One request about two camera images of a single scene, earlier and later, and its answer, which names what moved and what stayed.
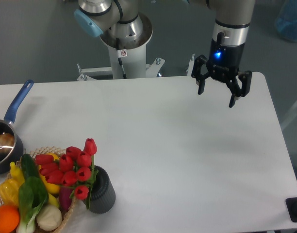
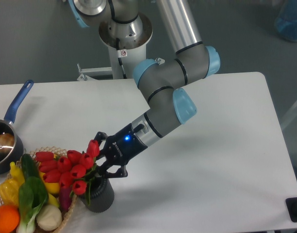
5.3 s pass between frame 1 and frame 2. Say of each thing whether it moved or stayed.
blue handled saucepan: stayed
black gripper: moved
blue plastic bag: stayed
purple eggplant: stayed
